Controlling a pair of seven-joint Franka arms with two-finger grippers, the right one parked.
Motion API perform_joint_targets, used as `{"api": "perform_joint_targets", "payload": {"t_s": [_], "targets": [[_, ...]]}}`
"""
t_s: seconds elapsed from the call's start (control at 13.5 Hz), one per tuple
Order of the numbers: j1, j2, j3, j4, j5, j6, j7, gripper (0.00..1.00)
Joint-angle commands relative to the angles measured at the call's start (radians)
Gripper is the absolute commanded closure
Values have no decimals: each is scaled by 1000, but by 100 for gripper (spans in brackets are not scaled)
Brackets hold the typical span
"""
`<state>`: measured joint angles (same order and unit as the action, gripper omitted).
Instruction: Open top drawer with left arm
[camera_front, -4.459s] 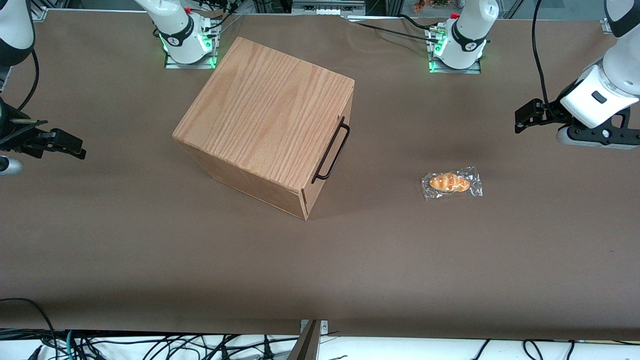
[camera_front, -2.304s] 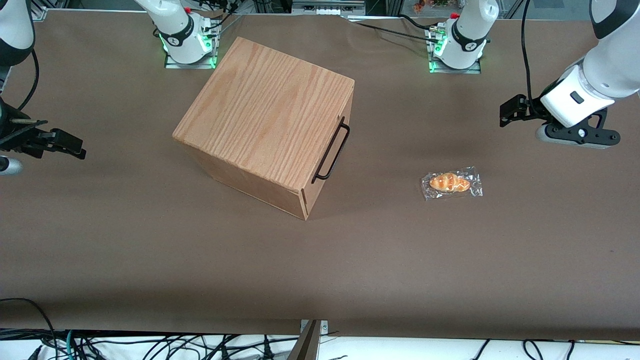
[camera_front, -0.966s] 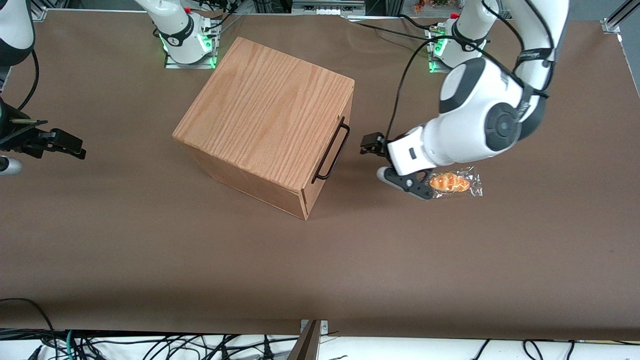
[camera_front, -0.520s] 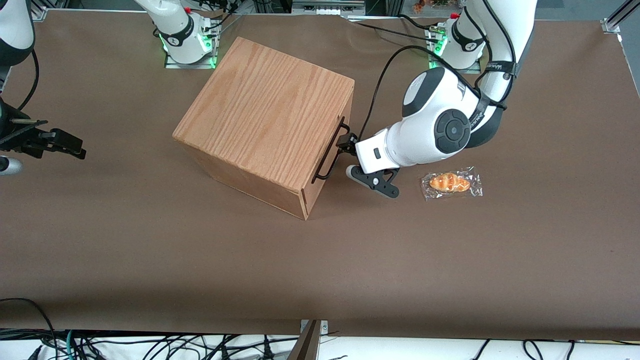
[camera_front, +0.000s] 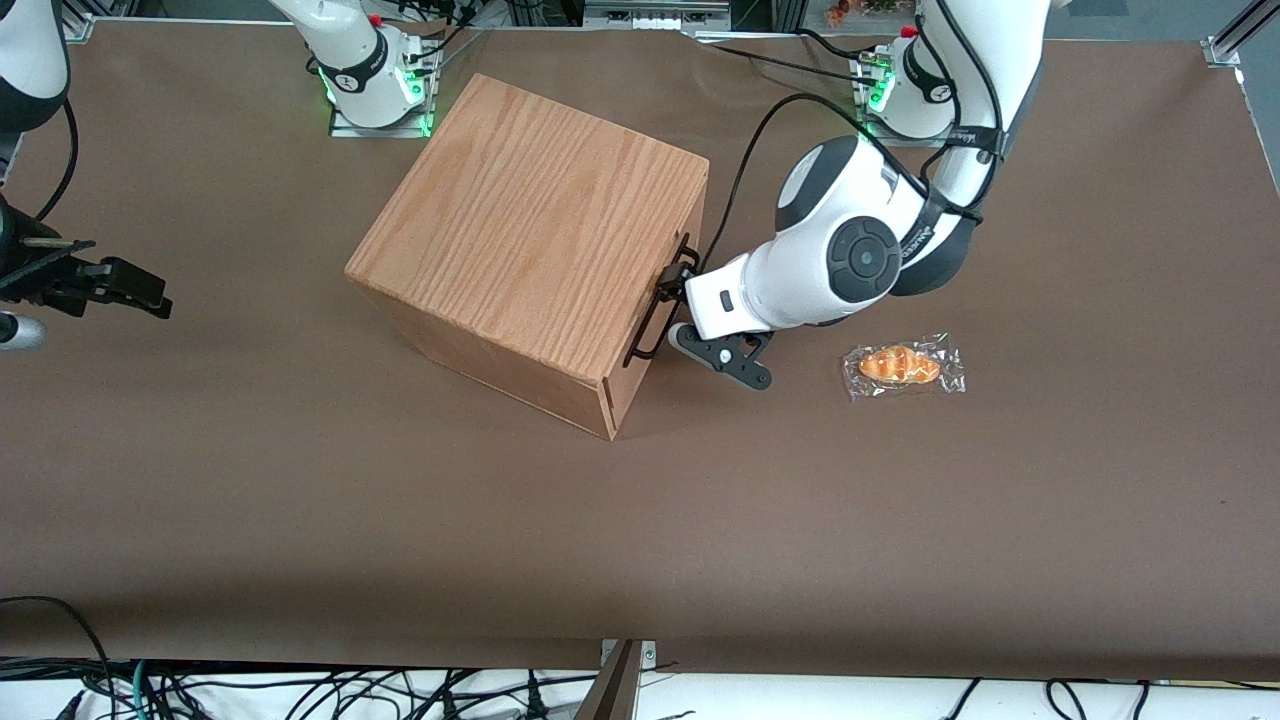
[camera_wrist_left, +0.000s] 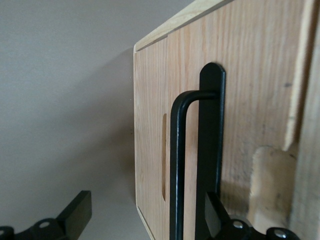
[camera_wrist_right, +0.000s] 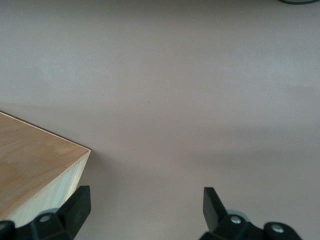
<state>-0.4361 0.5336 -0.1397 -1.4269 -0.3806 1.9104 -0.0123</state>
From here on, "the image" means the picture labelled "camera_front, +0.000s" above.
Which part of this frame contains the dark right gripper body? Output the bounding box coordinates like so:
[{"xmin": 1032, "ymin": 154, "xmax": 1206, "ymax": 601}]
[{"xmin": 0, "ymin": 238, "xmax": 101, "ymax": 307}]

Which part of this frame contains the wooden drawer with black handle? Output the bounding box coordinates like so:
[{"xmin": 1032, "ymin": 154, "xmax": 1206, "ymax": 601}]
[{"xmin": 603, "ymin": 160, "xmax": 713, "ymax": 426}]

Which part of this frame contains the wooden drawer cabinet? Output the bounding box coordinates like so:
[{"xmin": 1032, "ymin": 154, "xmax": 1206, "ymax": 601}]
[{"xmin": 345, "ymin": 73, "xmax": 711, "ymax": 441}]

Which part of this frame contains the bread roll in plastic wrapper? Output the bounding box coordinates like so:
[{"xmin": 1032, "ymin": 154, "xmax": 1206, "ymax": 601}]
[{"xmin": 842, "ymin": 333, "xmax": 967, "ymax": 401}]

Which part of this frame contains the grey power strip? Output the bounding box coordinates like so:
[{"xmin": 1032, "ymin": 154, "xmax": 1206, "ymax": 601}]
[{"xmin": 585, "ymin": 0, "xmax": 731, "ymax": 31}]

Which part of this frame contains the brown table cover sheet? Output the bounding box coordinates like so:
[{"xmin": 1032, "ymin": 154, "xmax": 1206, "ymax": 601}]
[{"xmin": 0, "ymin": 18, "xmax": 1280, "ymax": 683}]

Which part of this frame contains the dark metal table leg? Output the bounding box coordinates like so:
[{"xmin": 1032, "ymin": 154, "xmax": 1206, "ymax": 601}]
[{"xmin": 575, "ymin": 640, "xmax": 643, "ymax": 720}]

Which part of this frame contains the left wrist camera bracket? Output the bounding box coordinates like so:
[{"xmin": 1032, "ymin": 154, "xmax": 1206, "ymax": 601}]
[{"xmin": 668, "ymin": 320, "xmax": 777, "ymax": 392}]

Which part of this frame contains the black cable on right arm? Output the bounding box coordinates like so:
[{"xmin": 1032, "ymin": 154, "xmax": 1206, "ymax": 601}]
[{"xmin": 35, "ymin": 100, "xmax": 80, "ymax": 223}]

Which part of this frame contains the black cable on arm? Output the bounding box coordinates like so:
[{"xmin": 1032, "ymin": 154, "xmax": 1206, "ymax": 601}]
[
  {"xmin": 35, "ymin": 100, "xmax": 80, "ymax": 223},
  {"xmin": 700, "ymin": 0, "xmax": 1006, "ymax": 261}
]

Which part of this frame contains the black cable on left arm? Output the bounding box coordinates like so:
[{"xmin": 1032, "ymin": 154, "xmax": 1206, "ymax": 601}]
[{"xmin": 700, "ymin": 0, "xmax": 1006, "ymax": 261}]

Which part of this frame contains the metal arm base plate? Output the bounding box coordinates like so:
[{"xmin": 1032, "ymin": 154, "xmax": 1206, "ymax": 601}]
[
  {"xmin": 328, "ymin": 40, "xmax": 438, "ymax": 139},
  {"xmin": 853, "ymin": 50, "xmax": 966, "ymax": 149}
]

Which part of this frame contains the thin black table cable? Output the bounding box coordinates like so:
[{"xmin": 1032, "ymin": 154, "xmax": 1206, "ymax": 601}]
[{"xmin": 685, "ymin": 33, "xmax": 871, "ymax": 83}]

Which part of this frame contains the black looped floor cable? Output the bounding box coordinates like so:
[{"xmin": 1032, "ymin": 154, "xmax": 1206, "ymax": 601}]
[{"xmin": 0, "ymin": 596, "xmax": 113, "ymax": 720}]

